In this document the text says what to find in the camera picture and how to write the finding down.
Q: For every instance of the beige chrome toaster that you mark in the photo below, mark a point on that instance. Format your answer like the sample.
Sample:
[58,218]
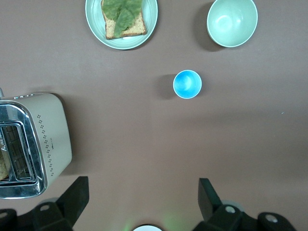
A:
[51,134]

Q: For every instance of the pale green bowl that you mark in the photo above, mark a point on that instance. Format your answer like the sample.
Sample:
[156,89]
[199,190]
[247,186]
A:
[232,21]

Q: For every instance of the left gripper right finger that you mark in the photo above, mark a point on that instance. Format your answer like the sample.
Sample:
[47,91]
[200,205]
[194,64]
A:
[209,199]

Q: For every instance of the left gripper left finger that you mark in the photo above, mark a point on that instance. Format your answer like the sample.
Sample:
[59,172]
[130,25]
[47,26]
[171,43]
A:
[74,197]

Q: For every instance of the brown bread slice in toaster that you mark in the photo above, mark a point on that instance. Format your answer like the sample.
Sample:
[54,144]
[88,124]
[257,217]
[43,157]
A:
[3,166]

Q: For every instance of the green lettuce leaf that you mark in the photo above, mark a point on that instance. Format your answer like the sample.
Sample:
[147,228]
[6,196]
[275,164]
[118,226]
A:
[122,14]

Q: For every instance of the blue cup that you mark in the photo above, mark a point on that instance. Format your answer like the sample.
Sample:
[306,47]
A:
[187,84]

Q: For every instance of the brown toast slice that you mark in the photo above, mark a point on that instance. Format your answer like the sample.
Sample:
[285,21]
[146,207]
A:
[138,26]

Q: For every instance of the pale green plate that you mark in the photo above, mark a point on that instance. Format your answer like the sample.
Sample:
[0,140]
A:
[144,36]

